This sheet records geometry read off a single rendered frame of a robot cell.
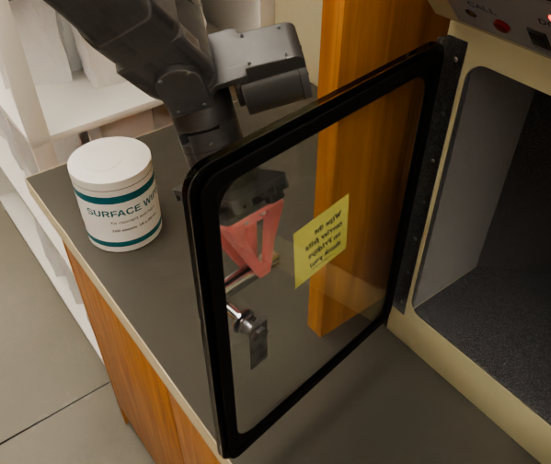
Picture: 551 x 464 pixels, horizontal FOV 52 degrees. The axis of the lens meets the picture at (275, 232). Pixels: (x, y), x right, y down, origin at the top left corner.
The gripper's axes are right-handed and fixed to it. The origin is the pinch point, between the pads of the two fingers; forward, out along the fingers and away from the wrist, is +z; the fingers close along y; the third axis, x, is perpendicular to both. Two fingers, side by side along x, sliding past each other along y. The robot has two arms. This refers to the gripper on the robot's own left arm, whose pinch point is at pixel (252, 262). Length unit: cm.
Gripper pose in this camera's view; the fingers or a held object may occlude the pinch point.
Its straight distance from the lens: 57.4
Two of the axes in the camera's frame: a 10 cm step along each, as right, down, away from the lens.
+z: 2.7, 8.8, 3.9
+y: -6.3, -1.5, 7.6
